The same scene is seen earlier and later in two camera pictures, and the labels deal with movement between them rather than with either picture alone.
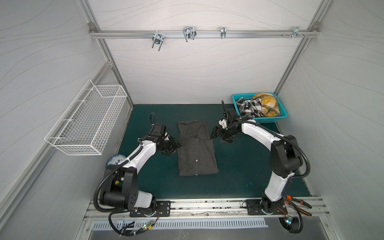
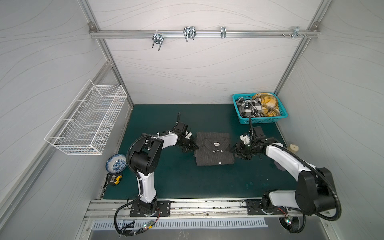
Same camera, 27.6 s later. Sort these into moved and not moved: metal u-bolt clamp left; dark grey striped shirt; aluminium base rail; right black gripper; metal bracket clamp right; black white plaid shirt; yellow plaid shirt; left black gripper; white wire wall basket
Moved: left black gripper; right black gripper; dark grey striped shirt
Not moved: yellow plaid shirt; metal u-bolt clamp left; white wire wall basket; aluminium base rail; metal bracket clamp right; black white plaid shirt
